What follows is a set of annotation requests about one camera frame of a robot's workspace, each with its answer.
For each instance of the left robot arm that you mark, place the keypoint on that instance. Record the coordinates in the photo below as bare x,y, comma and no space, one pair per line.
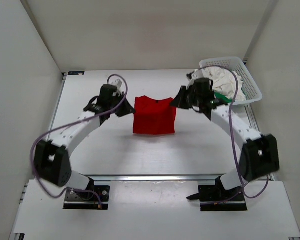
52,157

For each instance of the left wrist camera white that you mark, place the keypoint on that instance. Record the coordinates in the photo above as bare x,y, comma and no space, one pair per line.
117,87

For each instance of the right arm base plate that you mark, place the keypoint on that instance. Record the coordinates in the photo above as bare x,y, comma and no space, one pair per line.
215,198

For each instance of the white t shirt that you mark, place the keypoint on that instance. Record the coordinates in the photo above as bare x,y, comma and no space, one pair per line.
224,82

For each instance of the green t shirt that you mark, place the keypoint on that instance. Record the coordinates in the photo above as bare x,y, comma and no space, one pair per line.
222,97

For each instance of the white plastic basket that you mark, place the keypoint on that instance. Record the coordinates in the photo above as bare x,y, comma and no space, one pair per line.
233,63

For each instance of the red t shirt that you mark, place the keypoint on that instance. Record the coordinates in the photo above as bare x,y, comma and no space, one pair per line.
154,117

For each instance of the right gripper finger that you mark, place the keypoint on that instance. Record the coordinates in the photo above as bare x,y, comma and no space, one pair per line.
180,104
183,93

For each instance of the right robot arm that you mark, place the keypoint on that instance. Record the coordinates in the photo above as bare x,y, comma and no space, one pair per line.
255,154

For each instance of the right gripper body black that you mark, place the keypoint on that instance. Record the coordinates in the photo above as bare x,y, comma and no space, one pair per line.
194,99

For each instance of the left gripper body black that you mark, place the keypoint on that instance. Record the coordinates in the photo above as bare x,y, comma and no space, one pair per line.
117,99

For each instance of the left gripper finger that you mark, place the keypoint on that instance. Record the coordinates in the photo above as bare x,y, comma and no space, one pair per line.
121,111
126,108

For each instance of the blue label sticker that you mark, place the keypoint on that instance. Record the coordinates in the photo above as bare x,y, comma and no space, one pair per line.
76,73

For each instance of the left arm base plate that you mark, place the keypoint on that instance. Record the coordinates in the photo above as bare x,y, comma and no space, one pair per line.
96,199

